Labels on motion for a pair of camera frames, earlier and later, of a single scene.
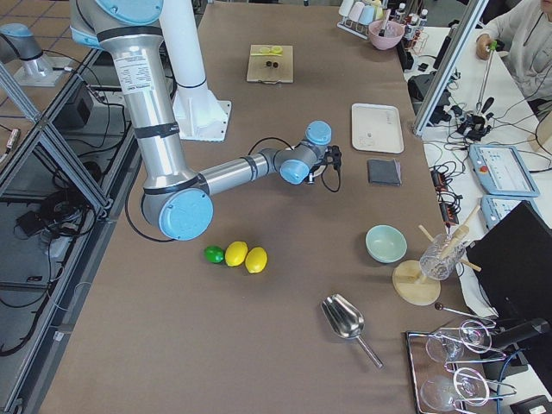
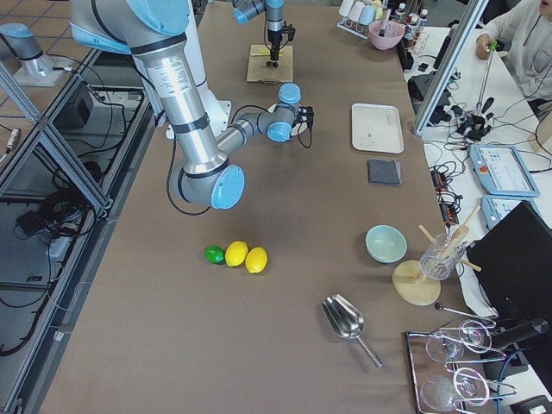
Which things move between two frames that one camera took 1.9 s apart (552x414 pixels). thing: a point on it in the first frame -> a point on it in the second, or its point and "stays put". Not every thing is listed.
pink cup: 356,11 stays put
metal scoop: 347,321 stays put
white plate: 319,171 -> 298,128
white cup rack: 354,28 stays put
